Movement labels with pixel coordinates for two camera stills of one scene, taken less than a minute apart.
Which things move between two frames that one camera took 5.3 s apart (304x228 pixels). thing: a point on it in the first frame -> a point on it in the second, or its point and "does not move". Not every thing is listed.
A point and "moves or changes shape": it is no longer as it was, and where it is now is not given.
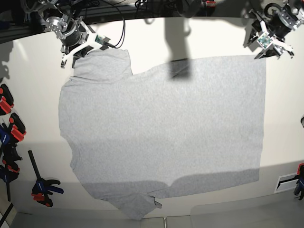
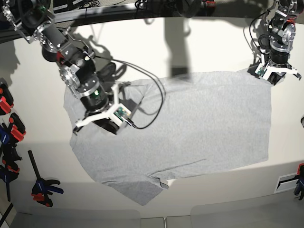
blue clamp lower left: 9,169 does not move
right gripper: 277,46 -> 279,62
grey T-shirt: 182,124 moves or changes shape
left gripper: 73,35 -> 95,102
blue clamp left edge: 4,135 does not move
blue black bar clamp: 42,189 does not move
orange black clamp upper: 6,99 does not move
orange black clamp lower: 18,130 does not move
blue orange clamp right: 299,188 does not move
